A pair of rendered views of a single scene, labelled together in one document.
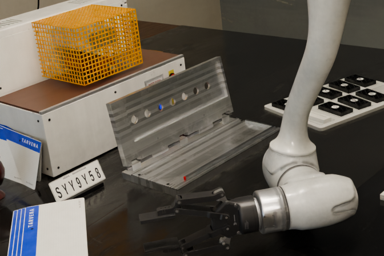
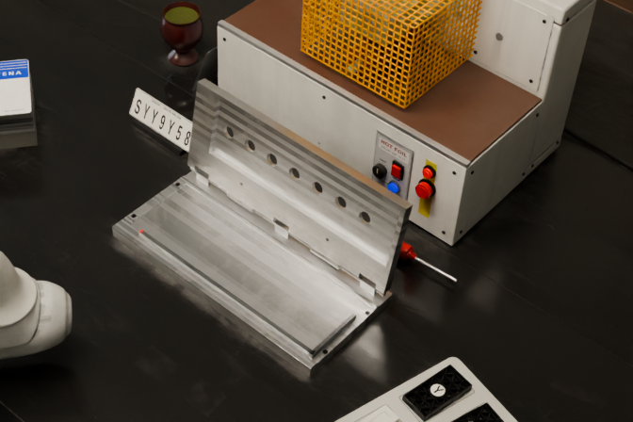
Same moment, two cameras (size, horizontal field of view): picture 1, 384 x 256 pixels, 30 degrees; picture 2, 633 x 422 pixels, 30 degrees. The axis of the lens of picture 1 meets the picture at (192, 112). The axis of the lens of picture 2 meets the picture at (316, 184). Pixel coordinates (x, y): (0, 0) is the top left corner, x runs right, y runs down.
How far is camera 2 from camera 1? 230 cm
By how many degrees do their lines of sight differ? 71
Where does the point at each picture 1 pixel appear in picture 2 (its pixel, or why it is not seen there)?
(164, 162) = (218, 211)
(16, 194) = (187, 76)
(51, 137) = (223, 59)
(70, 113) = (252, 58)
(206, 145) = (267, 261)
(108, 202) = (126, 165)
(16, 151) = not seen: hidden behind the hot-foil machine
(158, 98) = (273, 147)
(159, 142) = (241, 190)
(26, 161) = not seen: hidden behind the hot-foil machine
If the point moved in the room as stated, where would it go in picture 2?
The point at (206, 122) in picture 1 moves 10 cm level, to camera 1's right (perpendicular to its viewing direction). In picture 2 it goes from (325, 251) to (330, 298)
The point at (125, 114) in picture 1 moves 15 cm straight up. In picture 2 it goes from (211, 113) to (209, 41)
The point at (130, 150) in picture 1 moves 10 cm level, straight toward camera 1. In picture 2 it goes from (199, 154) to (141, 159)
